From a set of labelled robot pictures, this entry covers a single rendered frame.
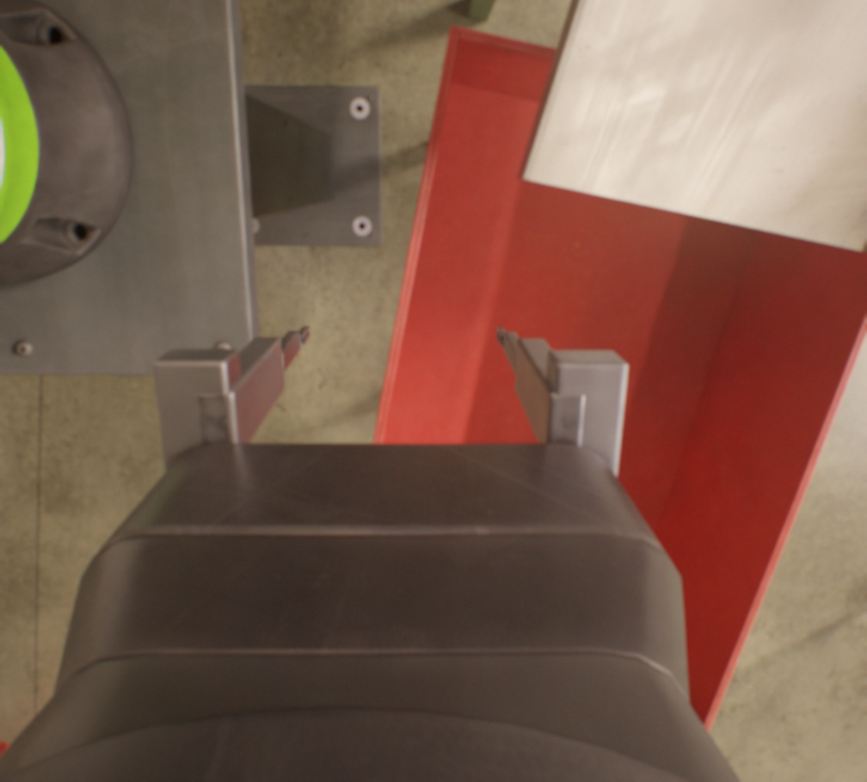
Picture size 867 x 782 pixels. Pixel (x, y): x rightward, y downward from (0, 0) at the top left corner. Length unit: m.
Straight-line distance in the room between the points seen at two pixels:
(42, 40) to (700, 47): 0.35
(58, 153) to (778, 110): 0.40
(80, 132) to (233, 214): 0.08
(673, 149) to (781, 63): 0.07
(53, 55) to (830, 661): 1.98
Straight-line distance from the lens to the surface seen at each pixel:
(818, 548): 1.79
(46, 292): 0.40
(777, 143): 0.47
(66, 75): 0.35
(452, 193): 0.71
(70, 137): 0.34
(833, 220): 0.52
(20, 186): 0.31
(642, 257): 0.76
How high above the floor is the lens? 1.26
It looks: 75 degrees down
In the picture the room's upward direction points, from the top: 175 degrees clockwise
